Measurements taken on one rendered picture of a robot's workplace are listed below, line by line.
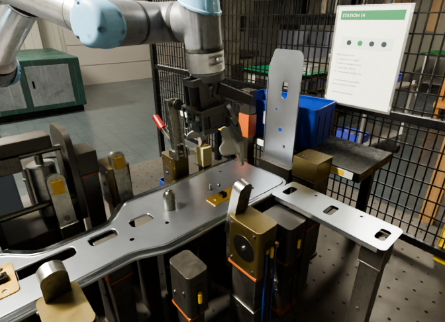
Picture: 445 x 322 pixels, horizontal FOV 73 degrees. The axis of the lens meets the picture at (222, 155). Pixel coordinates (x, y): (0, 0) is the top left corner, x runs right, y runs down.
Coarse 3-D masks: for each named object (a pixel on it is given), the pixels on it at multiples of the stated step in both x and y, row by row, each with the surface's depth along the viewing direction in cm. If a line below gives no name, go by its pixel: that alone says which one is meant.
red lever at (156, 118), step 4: (156, 116) 91; (156, 120) 91; (160, 120) 91; (156, 124) 91; (160, 124) 90; (164, 124) 91; (160, 128) 90; (164, 128) 90; (164, 132) 89; (168, 132) 89; (168, 136) 88; (168, 140) 88; (180, 148) 87; (180, 152) 86
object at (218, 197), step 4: (228, 188) 80; (220, 192) 76; (224, 192) 76; (228, 192) 78; (212, 196) 76; (216, 196) 76; (220, 196) 76; (224, 196) 76; (228, 196) 76; (208, 200) 75; (212, 200) 75; (216, 200) 75; (220, 200) 75; (224, 200) 75; (216, 204) 73
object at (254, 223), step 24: (240, 216) 62; (264, 216) 62; (240, 240) 61; (264, 240) 58; (240, 264) 64; (264, 264) 61; (240, 288) 68; (264, 288) 63; (240, 312) 70; (264, 312) 69
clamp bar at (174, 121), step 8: (168, 104) 81; (176, 104) 80; (168, 112) 82; (176, 112) 84; (168, 120) 83; (176, 120) 85; (168, 128) 84; (176, 128) 85; (176, 136) 86; (176, 144) 85; (184, 144) 87; (176, 152) 85; (184, 152) 87
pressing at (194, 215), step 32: (160, 192) 79; (192, 192) 79; (256, 192) 79; (128, 224) 67; (160, 224) 67; (192, 224) 67; (0, 256) 57; (32, 256) 57; (96, 256) 57; (128, 256) 58; (32, 288) 51; (0, 320) 46
